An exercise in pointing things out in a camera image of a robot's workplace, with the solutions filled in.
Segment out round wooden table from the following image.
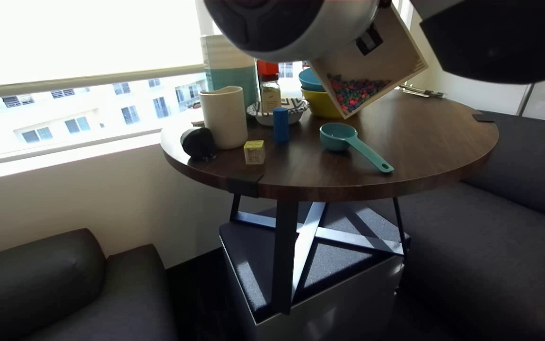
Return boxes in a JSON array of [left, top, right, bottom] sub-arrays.
[[158, 81, 501, 318]]

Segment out patterned small bowl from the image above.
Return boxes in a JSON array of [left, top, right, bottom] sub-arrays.
[[243, 95, 310, 129]]

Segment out small cream jar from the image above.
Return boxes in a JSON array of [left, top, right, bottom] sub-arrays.
[[258, 81, 283, 114]]

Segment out glass jar with contents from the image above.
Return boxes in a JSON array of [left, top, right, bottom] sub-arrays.
[[198, 83, 249, 151]]

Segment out red container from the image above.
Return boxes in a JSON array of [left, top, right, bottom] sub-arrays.
[[255, 59, 281, 83]]

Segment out yellow wooden cube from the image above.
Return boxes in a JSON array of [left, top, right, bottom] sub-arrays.
[[241, 138, 266, 167]]

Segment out white and teal utensil crock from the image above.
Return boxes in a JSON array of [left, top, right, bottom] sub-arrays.
[[198, 32, 260, 110]]

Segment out blue measuring cup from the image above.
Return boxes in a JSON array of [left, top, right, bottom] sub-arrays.
[[317, 121, 395, 176]]

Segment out white roller window blind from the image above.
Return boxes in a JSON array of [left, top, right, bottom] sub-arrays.
[[0, 0, 209, 102]]

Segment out black round object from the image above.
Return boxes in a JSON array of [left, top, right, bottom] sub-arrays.
[[177, 125, 219, 163]]

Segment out dark grey fabric sofa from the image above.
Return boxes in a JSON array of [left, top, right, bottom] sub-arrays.
[[400, 112, 545, 341]]

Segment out dark cup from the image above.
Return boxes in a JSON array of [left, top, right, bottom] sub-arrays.
[[270, 106, 291, 146]]

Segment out dark leather armchair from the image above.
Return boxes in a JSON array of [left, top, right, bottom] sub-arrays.
[[0, 225, 179, 341]]

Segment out square wooden box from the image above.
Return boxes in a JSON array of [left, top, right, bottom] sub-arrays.
[[308, 4, 429, 121]]

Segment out small metal object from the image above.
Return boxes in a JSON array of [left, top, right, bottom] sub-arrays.
[[402, 83, 446, 100]]

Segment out colourful beads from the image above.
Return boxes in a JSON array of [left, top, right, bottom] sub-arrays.
[[323, 72, 393, 119]]

